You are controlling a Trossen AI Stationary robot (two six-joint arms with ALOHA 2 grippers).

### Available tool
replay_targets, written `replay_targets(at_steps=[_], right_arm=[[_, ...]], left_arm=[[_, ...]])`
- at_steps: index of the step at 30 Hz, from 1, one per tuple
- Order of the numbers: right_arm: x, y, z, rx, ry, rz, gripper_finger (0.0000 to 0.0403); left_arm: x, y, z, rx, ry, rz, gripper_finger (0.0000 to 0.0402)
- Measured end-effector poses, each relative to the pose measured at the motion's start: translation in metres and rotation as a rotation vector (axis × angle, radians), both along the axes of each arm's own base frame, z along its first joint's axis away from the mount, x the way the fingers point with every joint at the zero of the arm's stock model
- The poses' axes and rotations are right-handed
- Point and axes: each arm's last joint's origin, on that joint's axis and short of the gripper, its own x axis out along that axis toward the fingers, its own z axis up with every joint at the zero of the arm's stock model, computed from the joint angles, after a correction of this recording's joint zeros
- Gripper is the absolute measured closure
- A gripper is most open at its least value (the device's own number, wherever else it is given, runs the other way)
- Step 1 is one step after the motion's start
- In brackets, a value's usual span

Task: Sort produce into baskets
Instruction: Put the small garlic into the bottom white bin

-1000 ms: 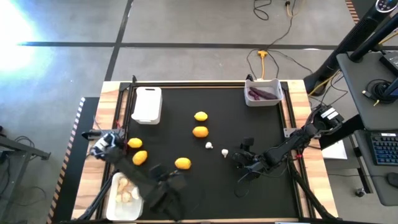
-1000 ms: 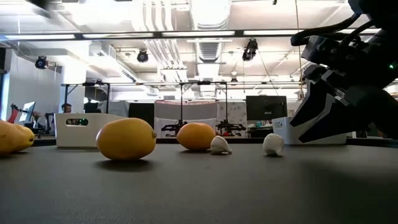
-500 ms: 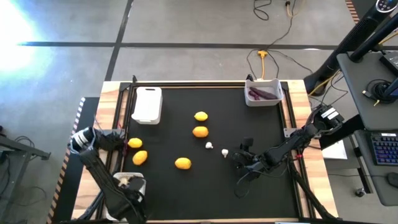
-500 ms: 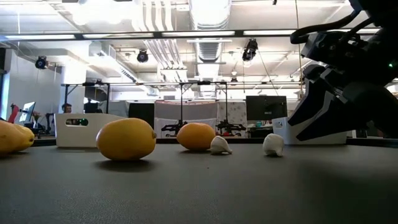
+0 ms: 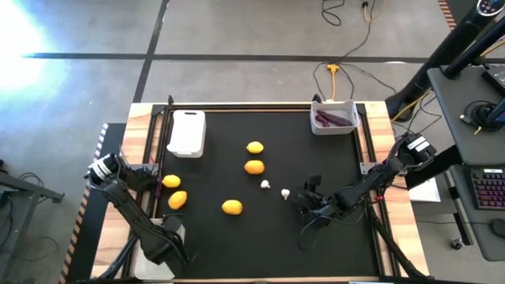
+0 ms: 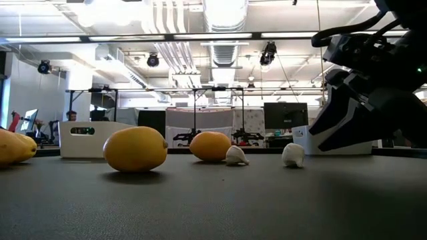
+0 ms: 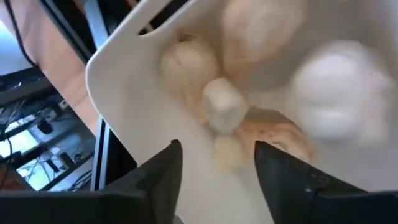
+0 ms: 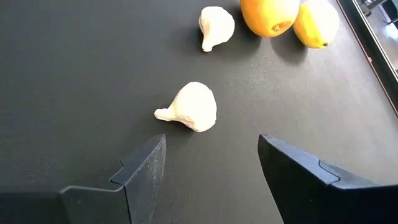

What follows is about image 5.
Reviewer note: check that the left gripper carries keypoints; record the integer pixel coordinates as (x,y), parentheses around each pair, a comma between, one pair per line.
(169,248)

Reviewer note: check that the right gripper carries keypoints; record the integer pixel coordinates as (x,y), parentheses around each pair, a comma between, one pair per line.
(319,207)

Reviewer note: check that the small garlic bulb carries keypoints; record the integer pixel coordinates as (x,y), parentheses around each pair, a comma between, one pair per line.
(285,193)
(265,184)

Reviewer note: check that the yellow lemon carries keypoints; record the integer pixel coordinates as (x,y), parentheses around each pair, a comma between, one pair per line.
(255,147)
(171,181)

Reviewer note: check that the short purple sweet potato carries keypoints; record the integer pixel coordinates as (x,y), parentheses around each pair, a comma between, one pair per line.
(321,120)

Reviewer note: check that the long purple sweet potato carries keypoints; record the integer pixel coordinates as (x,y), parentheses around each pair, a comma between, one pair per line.
(334,118)

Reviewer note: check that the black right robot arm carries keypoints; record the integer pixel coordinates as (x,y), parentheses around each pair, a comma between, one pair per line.
(375,181)

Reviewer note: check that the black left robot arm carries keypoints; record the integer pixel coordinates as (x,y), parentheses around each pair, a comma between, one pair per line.
(126,205)

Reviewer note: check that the white plastic basket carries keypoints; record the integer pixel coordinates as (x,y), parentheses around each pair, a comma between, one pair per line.
(187,132)
(335,130)
(148,272)

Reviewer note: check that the black table mat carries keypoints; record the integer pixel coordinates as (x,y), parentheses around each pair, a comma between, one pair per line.
(256,248)

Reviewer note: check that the black floor mat striped edge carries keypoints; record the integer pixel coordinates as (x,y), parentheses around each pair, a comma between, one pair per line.
(90,244)

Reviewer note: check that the white paper sheet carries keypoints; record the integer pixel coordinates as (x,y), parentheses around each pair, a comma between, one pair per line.
(426,193)

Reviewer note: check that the grey side table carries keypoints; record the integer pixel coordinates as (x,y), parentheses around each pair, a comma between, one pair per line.
(23,189)

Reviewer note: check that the black chair caster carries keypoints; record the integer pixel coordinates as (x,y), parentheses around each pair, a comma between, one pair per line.
(457,244)

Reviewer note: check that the grey keyboard desk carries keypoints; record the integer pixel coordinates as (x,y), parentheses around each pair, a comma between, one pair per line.
(483,236)

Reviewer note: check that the backlit black keyboard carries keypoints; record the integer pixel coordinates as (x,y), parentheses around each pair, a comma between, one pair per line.
(489,189)

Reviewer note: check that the black computer mouse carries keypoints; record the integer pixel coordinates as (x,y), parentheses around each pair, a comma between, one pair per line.
(499,228)

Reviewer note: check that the black tower fan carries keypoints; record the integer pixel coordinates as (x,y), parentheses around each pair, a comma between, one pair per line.
(446,51)

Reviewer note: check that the black monitor pole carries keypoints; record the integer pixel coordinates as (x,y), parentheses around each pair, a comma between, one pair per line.
(469,55)

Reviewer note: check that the black laptop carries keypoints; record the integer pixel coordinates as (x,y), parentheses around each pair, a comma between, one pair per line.
(498,79)

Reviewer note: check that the black aluminium table frame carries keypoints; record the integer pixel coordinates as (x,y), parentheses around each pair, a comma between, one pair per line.
(236,106)

